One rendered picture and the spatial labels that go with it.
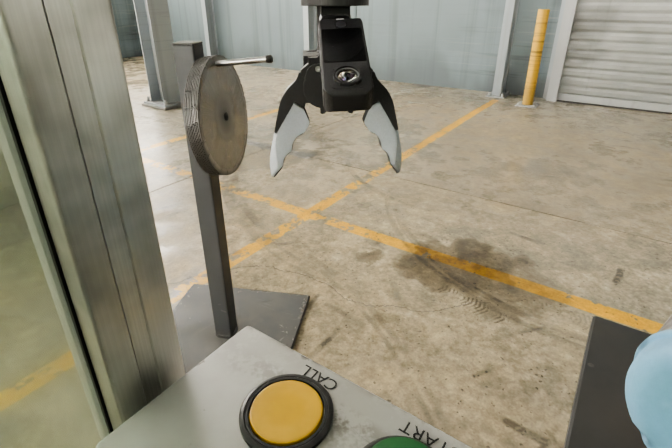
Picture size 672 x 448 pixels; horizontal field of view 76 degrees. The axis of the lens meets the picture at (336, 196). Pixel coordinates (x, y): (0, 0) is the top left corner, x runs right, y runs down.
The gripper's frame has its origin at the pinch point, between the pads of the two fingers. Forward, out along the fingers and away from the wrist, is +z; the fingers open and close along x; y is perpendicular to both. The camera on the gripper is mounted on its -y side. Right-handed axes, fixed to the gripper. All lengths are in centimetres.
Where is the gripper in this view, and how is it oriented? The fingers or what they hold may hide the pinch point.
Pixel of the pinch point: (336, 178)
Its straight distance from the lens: 51.0
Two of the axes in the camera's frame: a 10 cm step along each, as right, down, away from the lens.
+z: 0.0, 9.1, 4.2
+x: -10.0, 0.3, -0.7
